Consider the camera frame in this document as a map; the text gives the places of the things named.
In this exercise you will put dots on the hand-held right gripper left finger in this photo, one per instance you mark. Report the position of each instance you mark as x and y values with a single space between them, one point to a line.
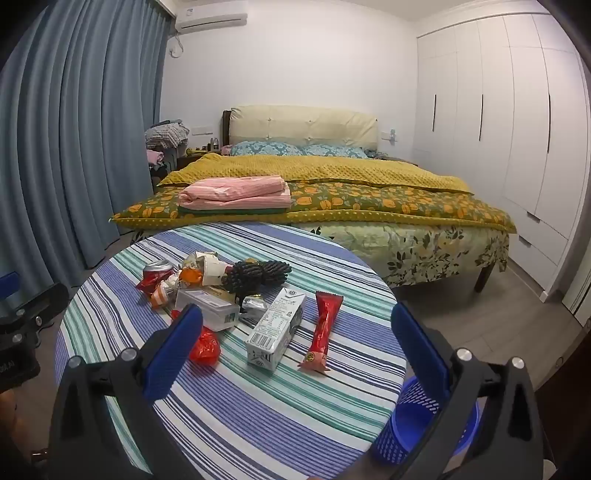
173 353

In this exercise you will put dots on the white wardrobe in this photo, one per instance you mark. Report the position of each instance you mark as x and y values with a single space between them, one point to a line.
498 115

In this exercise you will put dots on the blue plastic wastebasket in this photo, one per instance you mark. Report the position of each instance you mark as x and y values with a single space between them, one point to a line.
411 424

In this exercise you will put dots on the teal floral pillow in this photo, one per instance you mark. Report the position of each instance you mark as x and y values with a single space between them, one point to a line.
334 151
265 149

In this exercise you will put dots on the silver foil packet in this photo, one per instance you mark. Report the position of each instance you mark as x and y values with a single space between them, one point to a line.
253 305

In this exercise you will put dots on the green folded cloth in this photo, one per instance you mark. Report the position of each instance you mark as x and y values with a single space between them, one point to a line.
231 211

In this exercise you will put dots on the leaf print bed sheet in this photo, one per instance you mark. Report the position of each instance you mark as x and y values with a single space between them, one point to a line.
415 251

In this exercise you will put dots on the white door frame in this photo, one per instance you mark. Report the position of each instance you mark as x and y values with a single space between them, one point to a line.
577 290

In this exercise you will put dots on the mustard dotted blanket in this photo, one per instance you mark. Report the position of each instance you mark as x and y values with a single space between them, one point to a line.
300 168

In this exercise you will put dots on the crumpled paper cup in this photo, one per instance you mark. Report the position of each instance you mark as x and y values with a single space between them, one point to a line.
213 270

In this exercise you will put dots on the red snack packet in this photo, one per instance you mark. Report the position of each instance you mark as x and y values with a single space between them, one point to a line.
323 330

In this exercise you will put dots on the grey checked clothes pile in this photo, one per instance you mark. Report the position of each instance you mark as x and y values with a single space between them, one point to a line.
166 134

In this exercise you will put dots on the white milk carton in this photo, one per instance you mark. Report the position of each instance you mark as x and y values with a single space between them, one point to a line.
274 330

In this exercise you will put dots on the cream headboard cushion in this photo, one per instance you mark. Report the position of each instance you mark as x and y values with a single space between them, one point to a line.
300 127

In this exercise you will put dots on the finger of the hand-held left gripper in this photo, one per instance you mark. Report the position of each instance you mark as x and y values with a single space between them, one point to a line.
44 297
9 286

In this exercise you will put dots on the blue-grey curtain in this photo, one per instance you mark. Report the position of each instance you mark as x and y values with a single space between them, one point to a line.
69 138

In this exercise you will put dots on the white air conditioner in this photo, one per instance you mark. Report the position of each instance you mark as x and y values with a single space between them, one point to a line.
210 18

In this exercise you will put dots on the white plastic tub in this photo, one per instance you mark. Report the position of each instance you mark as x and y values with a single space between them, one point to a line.
210 311

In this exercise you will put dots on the pink striped folded cloth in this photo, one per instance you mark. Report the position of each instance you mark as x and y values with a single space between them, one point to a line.
231 191

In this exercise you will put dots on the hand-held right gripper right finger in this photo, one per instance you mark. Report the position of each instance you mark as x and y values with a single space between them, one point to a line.
421 353

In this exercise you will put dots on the white wall switch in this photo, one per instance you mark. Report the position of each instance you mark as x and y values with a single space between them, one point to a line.
199 129

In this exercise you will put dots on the wooden bed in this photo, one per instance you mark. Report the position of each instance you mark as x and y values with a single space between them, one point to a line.
484 277

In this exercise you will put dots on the striped tablecloth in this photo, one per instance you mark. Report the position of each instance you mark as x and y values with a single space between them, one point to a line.
258 415

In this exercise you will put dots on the red crumpled wrapper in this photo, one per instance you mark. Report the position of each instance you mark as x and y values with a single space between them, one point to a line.
205 346

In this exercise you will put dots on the dark wooden nightstand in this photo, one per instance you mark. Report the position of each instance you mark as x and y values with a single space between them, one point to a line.
188 161

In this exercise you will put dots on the red drink can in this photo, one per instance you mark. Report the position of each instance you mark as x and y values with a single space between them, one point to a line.
154 276

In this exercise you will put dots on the orange white snack packet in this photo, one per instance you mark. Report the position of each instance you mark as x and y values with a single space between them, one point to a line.
161 295

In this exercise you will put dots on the white wall socket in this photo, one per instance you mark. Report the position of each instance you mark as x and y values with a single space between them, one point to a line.
390 135

